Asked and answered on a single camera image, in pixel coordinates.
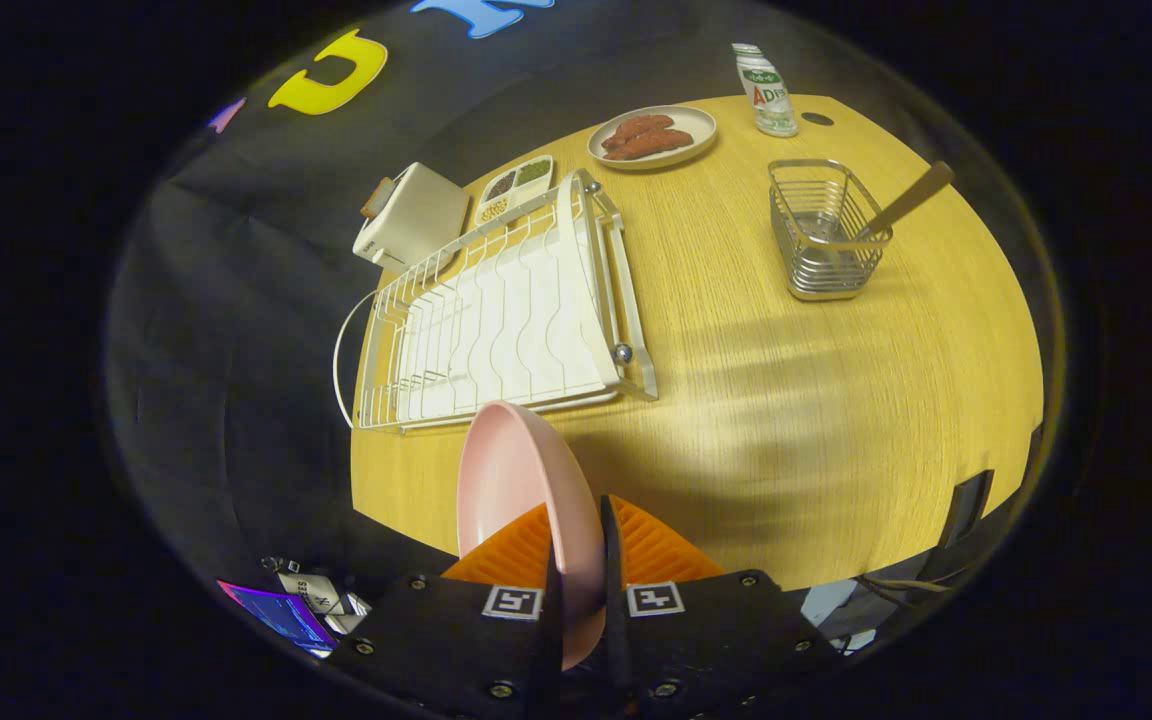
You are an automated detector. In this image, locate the beige plate with sausages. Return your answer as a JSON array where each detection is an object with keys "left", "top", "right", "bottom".
[{"left": 587, "top": 105, "right": 719, "bottom": 171}]

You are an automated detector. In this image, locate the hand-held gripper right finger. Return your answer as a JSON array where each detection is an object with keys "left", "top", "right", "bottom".
[{"left": 599, "top": 494, "right": 843, "bottom": 720}]

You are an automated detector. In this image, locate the beige cable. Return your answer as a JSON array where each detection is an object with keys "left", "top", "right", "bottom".
[{"left": 856, "top": 572, "right": 947, "bottom": 596}]

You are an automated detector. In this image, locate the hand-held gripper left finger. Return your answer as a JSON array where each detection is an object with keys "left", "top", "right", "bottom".
[{"left": 322, "top": 502, "right": 566, "bottom": 720}]

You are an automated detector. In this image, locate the purple lit screen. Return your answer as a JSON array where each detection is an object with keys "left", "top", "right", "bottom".
[{"left": 217, "top": 579, "right": 339, "bottom": 658}]

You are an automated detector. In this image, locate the white toaster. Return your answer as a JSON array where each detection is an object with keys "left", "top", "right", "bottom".
[{"left": 352, "top": 162, "right": 470, "bottom": 273}]

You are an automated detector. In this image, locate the red sausage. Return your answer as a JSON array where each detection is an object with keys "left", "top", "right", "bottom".
[
  {"left": 602, "top": 114, "right": 675, "bottom": 151},
  {"left": 602, "top": 129, "right": 695, "bottom": 162}
]

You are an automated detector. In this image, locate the white paper label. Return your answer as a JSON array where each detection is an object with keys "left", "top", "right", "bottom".
[{"left": 276, "top": 570, "right": 372, "bottom": 636}]

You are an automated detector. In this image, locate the white three-compartment condiment tray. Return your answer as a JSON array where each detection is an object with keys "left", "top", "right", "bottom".
[{"left": 474, "top": 155, "right": 555, "bottom": 227}]

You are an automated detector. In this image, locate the pink plate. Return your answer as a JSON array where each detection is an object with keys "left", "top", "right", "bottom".
[{"left": 456, "top": 400, "right": 608, "bottom": 672}]

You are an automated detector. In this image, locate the silver wire basket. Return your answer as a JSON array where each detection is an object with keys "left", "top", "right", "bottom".
[{"left": 768, "top": 158, "right": 894, "bottom": 302}]

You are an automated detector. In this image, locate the white wire dish rack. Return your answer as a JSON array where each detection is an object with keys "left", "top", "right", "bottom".
[{"left": 333, "top": 168, "right": 659, "bottom": 434}]

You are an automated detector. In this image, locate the black table bracket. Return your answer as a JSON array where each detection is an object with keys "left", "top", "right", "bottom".
[{"left": 939, "top": 469, "right": 995, "bottom": 551}]

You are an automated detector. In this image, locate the white bottle with green label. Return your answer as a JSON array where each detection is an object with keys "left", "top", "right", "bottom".
[{"left": 732, "top": 43, "right": 799, "bottom": 138}]

